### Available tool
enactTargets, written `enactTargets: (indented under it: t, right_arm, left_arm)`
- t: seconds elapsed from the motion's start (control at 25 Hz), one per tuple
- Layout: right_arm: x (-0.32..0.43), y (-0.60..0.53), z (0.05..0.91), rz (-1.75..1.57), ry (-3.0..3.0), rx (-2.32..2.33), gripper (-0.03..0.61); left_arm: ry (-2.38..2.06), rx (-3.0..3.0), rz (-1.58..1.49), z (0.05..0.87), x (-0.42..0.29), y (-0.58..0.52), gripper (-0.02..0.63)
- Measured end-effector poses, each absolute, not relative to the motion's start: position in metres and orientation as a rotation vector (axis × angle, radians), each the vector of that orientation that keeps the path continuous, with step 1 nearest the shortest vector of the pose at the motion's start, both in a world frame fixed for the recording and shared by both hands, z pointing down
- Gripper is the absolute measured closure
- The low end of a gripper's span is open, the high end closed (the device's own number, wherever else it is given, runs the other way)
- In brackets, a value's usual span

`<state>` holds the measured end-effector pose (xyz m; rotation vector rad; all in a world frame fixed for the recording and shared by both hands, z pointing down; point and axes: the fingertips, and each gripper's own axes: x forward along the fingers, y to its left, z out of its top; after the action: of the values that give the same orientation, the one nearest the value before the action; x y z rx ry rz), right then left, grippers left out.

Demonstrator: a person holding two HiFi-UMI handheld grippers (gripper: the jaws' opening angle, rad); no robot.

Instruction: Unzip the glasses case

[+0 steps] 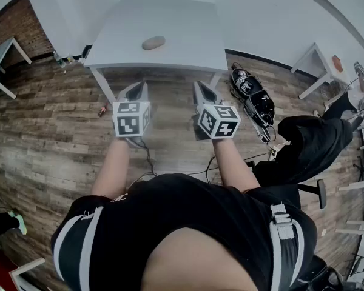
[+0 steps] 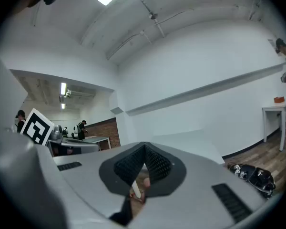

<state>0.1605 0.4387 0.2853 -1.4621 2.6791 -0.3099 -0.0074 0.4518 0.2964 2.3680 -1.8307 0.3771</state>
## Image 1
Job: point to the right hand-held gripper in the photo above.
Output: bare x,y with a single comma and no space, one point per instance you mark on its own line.
217,121

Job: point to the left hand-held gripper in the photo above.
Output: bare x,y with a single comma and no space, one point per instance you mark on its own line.
130,123

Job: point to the beige oval glasses case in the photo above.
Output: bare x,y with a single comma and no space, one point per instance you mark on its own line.
153,42

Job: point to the person's left forearm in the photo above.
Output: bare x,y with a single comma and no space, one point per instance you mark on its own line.
113,168

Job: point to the person's right forearm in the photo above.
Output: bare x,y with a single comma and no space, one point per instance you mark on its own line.
230,165

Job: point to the open black equipment case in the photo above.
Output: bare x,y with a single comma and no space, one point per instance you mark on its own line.
256,99

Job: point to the small red bottle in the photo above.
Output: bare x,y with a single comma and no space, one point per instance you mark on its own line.
102,111

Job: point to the person's black shirt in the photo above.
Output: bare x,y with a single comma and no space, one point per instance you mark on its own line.
182,205

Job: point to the clear water bottle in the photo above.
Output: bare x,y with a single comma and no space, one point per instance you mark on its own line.
59,60

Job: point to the black jacket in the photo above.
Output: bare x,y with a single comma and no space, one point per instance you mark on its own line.
312,144

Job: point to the white square table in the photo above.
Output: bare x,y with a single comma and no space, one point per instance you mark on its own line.
157,20

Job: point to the white side table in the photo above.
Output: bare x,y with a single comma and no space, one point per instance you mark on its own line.
0,59
321,65

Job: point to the black office chair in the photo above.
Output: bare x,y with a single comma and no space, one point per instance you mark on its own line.
318,192

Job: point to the orange flat object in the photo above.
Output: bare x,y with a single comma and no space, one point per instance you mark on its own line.
337,63

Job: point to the black folding chair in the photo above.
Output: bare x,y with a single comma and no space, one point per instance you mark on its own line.
361,265

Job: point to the white wooden frame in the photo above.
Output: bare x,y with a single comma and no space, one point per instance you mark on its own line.
24,271

